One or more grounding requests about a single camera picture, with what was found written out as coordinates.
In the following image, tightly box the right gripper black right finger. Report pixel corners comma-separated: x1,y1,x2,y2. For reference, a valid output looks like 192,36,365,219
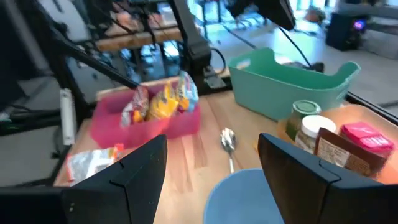
257,133,398,224

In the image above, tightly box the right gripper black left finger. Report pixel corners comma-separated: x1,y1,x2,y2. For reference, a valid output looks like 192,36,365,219
62,134,168,224

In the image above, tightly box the brown orange snack packet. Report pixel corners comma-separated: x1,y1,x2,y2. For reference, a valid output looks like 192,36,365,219
313,127,388,178

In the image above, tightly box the white orange ramen packet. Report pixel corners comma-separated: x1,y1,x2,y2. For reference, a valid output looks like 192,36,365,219
65,143,124,187

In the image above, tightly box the white lid spice jar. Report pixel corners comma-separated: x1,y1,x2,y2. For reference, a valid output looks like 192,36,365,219
294,114,338,155

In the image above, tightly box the green label spice jar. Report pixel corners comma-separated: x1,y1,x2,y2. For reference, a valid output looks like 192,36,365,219
285,99,322,141

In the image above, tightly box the red yellow ramen packet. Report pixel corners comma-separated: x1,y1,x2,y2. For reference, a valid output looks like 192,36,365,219
120,85,150,128

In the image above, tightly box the yellow ramen noodle packet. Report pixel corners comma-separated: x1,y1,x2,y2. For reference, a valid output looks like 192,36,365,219
145,81,180,121

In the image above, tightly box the orange plastic tray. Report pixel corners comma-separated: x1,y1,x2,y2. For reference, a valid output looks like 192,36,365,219
276,104,398,185

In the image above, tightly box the red handled metal spoon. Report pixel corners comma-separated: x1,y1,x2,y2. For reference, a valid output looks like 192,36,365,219
220,127,239,174

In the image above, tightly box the blue ramen noodle packet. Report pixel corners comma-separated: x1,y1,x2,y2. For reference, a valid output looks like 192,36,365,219
175,70,200,113

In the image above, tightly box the pink plastic tray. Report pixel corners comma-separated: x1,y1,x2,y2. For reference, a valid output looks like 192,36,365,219
90,81,202,149

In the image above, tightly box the blue bowl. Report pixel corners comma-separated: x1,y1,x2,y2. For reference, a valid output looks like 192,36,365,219
203,168,285,224

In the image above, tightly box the silver aluminium extrusion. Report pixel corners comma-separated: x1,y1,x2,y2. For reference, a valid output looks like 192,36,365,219
59,88,77,146

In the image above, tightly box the green plastic storage bin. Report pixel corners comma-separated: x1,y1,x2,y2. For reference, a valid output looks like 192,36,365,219
228,47,361,122

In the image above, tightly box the distant wooden top workbench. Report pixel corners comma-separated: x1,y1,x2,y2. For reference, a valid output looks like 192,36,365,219
95,27,183,53

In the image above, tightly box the black computer case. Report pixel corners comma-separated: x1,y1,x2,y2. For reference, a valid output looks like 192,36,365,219
325,12,369,52

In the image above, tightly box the silver metal bracket plate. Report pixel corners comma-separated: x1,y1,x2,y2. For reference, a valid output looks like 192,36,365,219
203,67,227,90

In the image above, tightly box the long black arm cable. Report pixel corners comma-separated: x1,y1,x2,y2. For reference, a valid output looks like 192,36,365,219
278,27,325,73

